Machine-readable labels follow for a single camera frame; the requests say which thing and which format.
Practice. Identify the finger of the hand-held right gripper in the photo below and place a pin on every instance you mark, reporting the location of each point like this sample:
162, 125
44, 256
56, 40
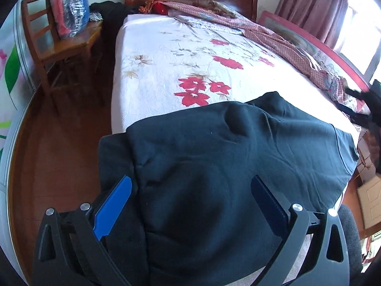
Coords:
357, 93
352, 113

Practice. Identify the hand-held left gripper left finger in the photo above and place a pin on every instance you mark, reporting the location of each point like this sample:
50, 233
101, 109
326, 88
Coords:
114, 204

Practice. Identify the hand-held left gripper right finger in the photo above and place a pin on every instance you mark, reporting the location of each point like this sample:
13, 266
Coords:
268, 205

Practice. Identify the dark teal sweatshirt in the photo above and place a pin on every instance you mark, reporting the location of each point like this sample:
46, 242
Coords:
226, 166

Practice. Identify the window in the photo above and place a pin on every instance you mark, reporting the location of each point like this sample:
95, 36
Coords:
361, 26

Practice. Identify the cream cabinet door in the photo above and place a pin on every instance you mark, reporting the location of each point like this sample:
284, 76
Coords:
370, 202

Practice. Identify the grey fabric seat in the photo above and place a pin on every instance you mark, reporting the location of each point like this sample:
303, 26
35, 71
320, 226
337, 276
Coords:
351, 238

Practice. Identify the pink curtain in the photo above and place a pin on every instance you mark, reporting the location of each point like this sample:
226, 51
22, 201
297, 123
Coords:
315, 6

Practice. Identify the red patterned quilt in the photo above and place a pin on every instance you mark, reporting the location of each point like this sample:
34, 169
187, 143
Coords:
268, 32

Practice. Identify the bed with white floral sheet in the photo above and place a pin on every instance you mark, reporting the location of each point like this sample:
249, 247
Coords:
166, 65

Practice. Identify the white wardrobe with flower print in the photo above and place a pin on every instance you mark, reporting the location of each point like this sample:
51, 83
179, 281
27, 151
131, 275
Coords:
13, 95

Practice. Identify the wooden chair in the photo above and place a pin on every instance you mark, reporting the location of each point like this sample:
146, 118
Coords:
59, 53

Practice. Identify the black cloth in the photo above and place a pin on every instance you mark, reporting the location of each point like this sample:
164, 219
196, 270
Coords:
111, 20

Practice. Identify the clear plastic bag of clothes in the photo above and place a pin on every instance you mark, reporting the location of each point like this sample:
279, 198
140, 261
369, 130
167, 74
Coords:
70, 9

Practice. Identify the red pillow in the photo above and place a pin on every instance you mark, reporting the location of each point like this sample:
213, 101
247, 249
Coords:
159, 8

